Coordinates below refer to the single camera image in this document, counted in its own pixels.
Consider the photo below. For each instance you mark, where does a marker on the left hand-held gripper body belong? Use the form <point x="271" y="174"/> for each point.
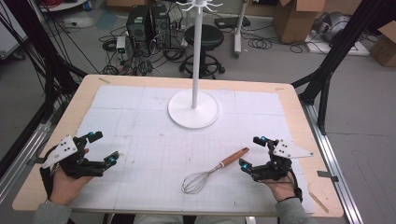
<point x="67" y="149"/>

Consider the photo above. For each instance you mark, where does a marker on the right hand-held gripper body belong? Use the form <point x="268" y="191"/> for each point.
<point x="280" y="165"/>

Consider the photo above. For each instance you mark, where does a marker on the person's right hand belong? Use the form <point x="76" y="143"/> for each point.
<point x="285" y="189"/>

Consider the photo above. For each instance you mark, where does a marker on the person's left hand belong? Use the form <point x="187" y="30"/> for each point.
<point x="67" y="189"/>

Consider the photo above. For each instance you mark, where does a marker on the grey metal clamp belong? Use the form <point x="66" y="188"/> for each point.
<point x="327" y="175"/>

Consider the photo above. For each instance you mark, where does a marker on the thin wooden stick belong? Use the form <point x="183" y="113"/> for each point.
<point x="319" y="202"/>

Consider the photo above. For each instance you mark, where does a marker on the strip of brown tape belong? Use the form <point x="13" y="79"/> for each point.
<point x="104" y="80"/>

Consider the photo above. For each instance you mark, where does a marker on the white grid mat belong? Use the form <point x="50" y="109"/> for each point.
<point x="155" y="124"/>

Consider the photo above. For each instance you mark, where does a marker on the small grey electronics box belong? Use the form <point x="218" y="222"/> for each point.
<point x="121" y="46"/>

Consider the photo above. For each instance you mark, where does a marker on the white hook rack stand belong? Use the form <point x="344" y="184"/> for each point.
<point x="196" y="62"/>

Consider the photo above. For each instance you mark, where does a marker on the white stand leg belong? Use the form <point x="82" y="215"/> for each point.
<point x="239" y="31"/>

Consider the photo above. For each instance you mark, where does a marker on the black computer tower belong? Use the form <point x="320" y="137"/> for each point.
<point x="137" y="28"/>
<point x="161" y="26"/>

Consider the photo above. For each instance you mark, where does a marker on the black round stool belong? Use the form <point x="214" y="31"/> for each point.
<point x="204" y="35"/>

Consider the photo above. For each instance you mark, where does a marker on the large open cardboard box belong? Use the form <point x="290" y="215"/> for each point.
<point x="295" y="25"/>

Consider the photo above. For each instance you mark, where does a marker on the flat black device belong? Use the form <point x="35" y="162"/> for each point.
<point x="232" y="22"/>

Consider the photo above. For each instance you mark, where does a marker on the white cabinet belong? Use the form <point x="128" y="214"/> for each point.
<point x="11" y="37"/>

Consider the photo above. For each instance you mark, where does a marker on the white floor platform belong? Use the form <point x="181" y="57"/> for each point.
<point x="355" y="48"/>

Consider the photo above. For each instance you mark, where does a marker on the white round table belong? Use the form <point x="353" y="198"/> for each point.
<point x="62" y="6"/>

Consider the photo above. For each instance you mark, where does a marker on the grey round appliance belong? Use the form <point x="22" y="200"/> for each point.
<point x="334" y="26"/>

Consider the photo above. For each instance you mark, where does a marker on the small cardboard box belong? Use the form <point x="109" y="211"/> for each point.
<point x="386" y="46"/>

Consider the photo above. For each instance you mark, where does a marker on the aluminium rail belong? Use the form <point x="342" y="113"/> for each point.
<point x="18" y="165"/>
<point x="328" y="155"/>

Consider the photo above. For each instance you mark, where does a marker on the black metal frame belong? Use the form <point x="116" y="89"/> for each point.
<point x="347" y="40"/>
<point x="34" y="31"/>

